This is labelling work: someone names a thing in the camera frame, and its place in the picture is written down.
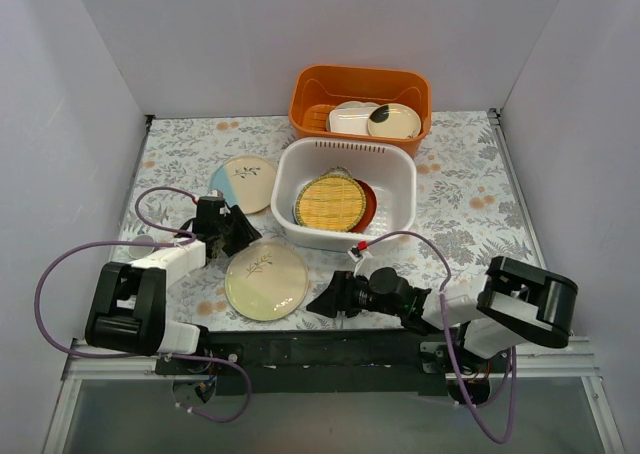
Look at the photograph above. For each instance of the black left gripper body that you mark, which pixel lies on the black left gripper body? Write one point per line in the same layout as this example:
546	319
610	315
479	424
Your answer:
228	229

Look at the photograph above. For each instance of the white printed mug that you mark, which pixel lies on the white printed mug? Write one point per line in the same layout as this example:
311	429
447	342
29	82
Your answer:
143	245

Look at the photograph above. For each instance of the gold rimmed plate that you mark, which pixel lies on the gold rimmed plate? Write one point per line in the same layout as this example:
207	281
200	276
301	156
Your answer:
332	202

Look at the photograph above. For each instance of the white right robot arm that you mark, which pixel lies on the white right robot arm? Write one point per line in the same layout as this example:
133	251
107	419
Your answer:
511	303

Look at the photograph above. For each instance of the cream plate black spot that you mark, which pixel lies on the cream plate black spot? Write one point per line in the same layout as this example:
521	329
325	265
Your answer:
395	121

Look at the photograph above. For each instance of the aluminium frame rail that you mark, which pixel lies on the aluminium frame rail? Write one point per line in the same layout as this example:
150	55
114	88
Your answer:
75	371

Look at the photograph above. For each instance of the speckled round plate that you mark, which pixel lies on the speckled round plate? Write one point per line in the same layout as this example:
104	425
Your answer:
337	171

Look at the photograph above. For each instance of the orange plastic bin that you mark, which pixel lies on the orange plastic bin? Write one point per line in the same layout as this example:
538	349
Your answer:
320	88

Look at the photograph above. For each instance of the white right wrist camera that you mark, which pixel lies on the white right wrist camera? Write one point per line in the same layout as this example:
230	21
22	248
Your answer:
360	255

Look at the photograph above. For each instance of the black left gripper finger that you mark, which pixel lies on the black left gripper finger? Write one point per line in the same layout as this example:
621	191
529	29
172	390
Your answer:
242	232
231	245

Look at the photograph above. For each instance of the red round plate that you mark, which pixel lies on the red round plate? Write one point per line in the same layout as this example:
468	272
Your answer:
370	208

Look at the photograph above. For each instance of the white rectangular dish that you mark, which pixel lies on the white rectangular dish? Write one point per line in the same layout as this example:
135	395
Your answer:
352	121

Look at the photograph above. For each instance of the white plastic bin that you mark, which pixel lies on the white plastic bin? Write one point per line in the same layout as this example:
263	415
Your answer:
388	170

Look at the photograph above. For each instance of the cream large plate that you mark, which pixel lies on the cream large plate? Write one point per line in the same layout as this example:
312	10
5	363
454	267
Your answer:
266	281

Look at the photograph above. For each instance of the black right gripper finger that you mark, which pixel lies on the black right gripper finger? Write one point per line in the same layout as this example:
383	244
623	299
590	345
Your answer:
349	310
335	299

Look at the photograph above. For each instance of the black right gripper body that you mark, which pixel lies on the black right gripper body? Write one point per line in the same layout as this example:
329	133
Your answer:
340	293

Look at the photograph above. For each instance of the white round plate in bin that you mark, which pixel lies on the white round plate in bin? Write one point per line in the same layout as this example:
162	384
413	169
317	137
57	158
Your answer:
350	105

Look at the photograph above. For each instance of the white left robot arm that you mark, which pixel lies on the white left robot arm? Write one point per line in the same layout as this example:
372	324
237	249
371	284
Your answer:
129	308

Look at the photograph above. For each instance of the floral table mat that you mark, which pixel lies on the floral table mat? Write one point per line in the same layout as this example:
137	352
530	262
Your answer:
467	210

